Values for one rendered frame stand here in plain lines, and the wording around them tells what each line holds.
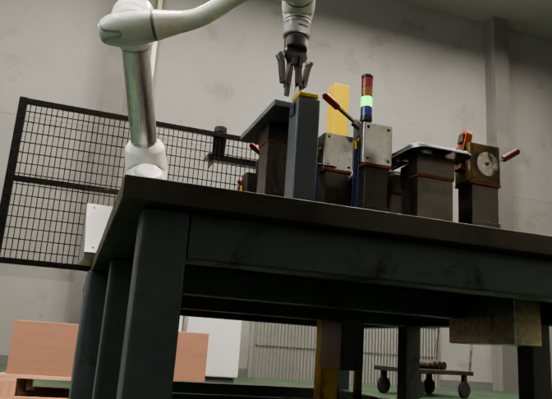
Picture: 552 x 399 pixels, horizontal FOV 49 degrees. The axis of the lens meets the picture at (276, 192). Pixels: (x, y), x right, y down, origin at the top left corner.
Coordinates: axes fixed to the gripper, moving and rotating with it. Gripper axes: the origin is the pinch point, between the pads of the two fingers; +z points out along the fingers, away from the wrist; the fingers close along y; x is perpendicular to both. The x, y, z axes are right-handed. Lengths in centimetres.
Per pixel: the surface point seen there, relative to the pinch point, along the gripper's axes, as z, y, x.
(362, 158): 25.2, 7.4, -27.8
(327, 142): 13.1, 11.9, -3.0
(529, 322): 64, 71, -28
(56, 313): 53, 54, 691
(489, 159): 19, 47, -35
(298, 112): 11.6, -6.4, -15.7
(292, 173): 29.6, -6.7, -15.1
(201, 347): 80, 82, 254
